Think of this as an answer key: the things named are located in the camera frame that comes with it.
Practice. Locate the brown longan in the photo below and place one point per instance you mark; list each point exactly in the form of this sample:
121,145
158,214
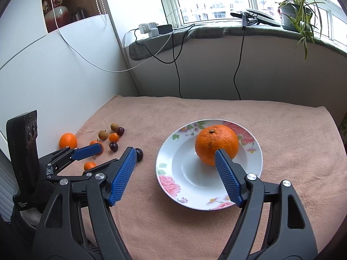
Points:
103,134

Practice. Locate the red and white vase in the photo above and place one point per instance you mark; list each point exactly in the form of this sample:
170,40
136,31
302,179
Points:
55,15

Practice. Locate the dark plant pot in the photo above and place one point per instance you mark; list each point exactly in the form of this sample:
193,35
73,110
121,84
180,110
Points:
291,16

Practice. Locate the black and grey flat device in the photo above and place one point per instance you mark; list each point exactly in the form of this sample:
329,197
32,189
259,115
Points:
257,16

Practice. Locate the white floral plate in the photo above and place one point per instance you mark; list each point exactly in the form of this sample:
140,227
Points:
189,173

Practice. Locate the medium tangerine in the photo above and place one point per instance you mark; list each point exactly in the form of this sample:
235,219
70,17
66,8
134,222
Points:
67,140

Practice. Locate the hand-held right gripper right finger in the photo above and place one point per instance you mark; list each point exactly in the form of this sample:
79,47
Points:
227,178

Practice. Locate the kiwi fruit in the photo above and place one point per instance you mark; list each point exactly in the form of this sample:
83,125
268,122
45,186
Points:
115,126

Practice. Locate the white panel board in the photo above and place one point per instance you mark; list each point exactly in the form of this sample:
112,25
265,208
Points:
67,81

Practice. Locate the white window frame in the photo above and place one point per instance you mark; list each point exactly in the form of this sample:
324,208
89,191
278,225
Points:
169,0

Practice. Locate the small tangerine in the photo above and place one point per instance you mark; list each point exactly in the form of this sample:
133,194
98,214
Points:
90,165
95,142

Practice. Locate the black power brick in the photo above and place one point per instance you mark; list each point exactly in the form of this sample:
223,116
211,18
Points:
164,28

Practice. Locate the white power adapter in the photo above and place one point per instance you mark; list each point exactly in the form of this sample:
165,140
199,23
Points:
153,31
145,26

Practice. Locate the grey windowsill cloth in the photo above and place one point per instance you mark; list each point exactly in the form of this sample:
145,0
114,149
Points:
211,31

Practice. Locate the dark purple plum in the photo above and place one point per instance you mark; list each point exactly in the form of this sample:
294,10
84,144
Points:
121,130

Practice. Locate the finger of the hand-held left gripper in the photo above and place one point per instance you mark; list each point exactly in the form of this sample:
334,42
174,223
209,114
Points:
86,151
92,169

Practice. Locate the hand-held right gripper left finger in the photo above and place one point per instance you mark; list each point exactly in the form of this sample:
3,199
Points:
122,176

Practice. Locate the large orange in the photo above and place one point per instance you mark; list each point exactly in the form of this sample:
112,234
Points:
214,140

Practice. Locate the small orange kumquat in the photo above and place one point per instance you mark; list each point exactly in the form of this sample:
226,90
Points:
113,137

